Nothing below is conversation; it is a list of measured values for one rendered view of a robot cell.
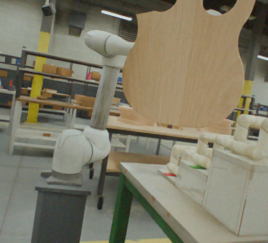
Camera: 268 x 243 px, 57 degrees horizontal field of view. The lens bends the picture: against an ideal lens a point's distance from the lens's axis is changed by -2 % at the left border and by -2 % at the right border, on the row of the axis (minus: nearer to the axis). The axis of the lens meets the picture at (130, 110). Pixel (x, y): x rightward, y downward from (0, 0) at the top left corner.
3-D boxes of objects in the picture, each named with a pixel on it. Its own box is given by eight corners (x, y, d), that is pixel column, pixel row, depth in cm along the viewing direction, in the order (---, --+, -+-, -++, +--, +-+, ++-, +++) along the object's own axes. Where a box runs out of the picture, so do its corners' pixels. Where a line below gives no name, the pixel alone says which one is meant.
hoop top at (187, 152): (185, 159, 89) (186, 150, 88) (180, 157, 92) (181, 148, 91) (230, 163, 95) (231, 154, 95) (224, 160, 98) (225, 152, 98)
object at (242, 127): (236, 154, 66) (243, 119, 65) (228, 151, 69) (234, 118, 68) (245, 155, 67) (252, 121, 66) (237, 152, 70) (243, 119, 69)
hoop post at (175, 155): (170, 172, 97) (175, 149, 96) (166, 170, 100) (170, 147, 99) (177, 173, 98) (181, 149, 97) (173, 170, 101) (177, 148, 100)
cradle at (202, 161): (210, 172, 73) (212, 162, 73) (189, 161, 84) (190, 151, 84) (219, 173, 74) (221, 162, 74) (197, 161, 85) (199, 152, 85)
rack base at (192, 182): (202, 208, 70) (208, 176, 70) (174, 185, 86) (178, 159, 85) (272, 207, 79) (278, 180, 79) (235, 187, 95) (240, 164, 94)
